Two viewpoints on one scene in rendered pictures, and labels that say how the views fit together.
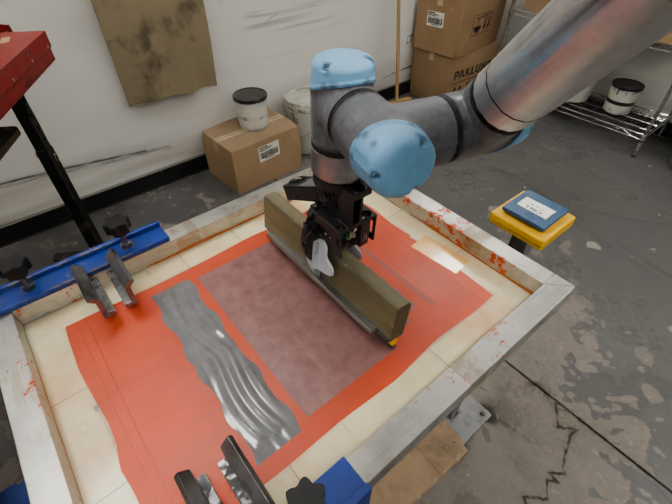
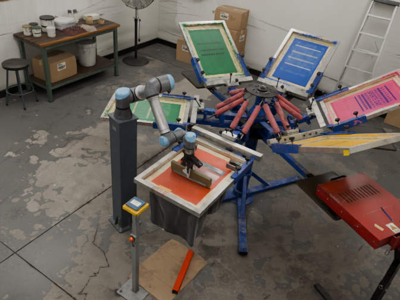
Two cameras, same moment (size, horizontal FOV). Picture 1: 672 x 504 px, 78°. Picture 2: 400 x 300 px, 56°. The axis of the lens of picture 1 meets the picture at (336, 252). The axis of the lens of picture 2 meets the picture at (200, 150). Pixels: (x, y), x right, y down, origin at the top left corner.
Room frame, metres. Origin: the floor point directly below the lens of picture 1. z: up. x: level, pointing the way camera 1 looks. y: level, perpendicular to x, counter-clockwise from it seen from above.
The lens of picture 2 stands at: (2.64, -0.75, 2.77)
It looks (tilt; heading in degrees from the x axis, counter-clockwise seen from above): 34 degrees down; 159
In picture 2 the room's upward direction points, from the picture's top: 7 degrees clockwise
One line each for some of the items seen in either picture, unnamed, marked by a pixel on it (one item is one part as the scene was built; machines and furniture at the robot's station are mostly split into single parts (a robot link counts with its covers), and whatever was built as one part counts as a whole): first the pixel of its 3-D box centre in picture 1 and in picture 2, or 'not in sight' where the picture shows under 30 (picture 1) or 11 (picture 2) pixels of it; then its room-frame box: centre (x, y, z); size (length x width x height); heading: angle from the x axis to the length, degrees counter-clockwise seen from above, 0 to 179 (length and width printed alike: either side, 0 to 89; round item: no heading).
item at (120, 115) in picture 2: not in sight; (122, 110); (-0.10, -0.40, 1.25); 0.15 x 0.15 x 0.10
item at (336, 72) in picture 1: (342, 103); (190, 140); (0.49, -0.01, 1.30); 0.09 x 0.08 x 0.11; 23
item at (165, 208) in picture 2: not in sight; (171, 213); (0.62, -0.14, 0.74); 0.45 x 0.03 x 0.43; 39
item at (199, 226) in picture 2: not in sight; (211, 208); (0.63, 0.17, 0.74); 0.46 x 0.04 x 0.42; 129
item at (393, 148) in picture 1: (393, 141); (180, 135); (0.40, -0.06, 1.29); 0.11 x 0.11 x 0.08; 23
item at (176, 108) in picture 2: not in sight; (163, 103); (-0.55, 0.05, 1.05); 1.08 x 0.61 x 0.23; 69
